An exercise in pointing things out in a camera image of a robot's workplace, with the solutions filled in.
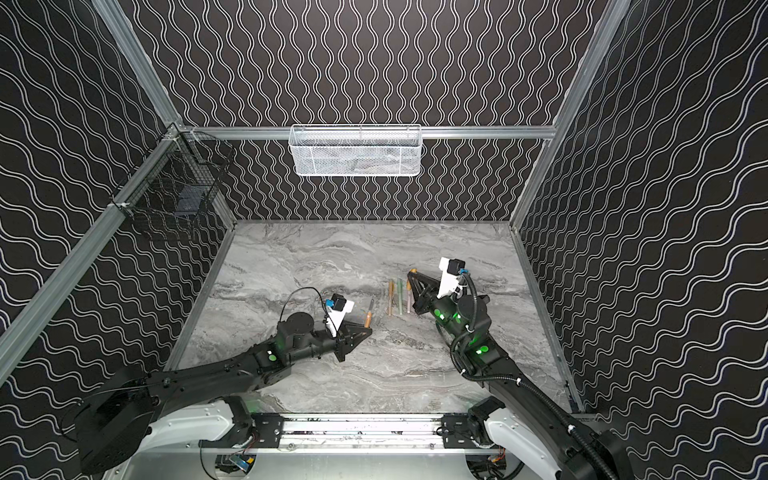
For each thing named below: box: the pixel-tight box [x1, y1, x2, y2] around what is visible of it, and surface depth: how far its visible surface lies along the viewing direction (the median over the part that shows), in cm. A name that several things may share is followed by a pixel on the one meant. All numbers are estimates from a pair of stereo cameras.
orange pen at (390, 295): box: [387, 280, 395, 317], surface depth 102 cm
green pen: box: [397, 278, 403, 315], surface depth 102 cm
